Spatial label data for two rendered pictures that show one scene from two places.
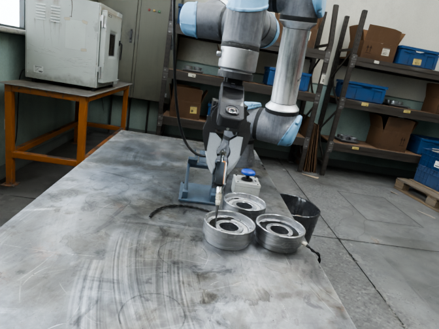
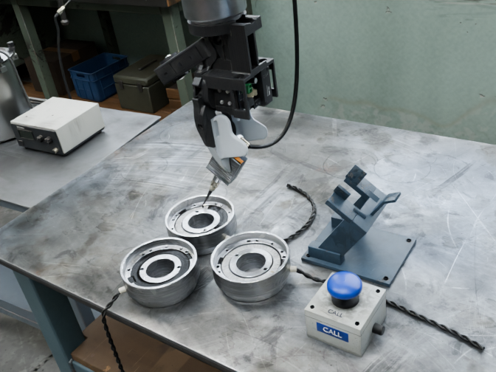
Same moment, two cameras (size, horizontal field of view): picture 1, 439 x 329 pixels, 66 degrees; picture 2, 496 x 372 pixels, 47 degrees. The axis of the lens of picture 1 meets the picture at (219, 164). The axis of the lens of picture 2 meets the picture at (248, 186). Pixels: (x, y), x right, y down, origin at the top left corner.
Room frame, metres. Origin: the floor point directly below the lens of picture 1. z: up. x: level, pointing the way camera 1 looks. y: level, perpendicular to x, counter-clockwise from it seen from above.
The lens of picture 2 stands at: (1.17, -0.49, 1.32)
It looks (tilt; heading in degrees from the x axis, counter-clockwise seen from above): 33 degrees down; 134
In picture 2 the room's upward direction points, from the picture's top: 9 degrees counter-clockwise
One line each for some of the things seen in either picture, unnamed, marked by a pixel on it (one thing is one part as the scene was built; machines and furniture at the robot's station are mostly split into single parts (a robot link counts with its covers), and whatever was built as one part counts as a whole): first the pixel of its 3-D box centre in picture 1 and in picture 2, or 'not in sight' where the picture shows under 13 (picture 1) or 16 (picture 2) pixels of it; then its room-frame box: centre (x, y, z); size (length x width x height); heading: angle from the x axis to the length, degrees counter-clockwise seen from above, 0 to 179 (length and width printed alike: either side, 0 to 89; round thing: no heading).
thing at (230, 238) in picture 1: (228, 230); (201, 225); (0.63, -0.04, 0.82); 0.10 x 0.10 x 0.04
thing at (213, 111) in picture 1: (230, 102); (229, 64); (0.70, 0.00, 1.07); 0.09 x 0.08 x 0.12; 6
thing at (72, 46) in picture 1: (81, 46); not in sight; (2.92, 1.31, 1.10); 0.62 x 0.61 x 0.65; 5
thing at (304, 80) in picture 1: (285, 79); not in sight; (4.42, -0.64, 1.11); 0.52 x 0.38 x 0.22; 95
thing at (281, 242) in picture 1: (278, 233); (162, 272); (0.65, -0.15, 0.82); 0.10 x 0.10 x 0.04
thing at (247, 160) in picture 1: (236, 149); not in sight; (1.24, -0.05, 0.85); 0.15 x 0.15 x 0.10
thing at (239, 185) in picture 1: (245, 185); (350, 313); (0.91, -0.08, 0.82); 0.08 x 0.07 x 0.05; 5
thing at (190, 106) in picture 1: (186, 101); not in sight; (4.29, 0.54, 0.64); 0.49 x 0.40 x 0.37; 100
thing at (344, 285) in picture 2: (247, 177); (345, 296); (0.91, -0.08, 0.85); 0.04 x 0.04 x 0.05
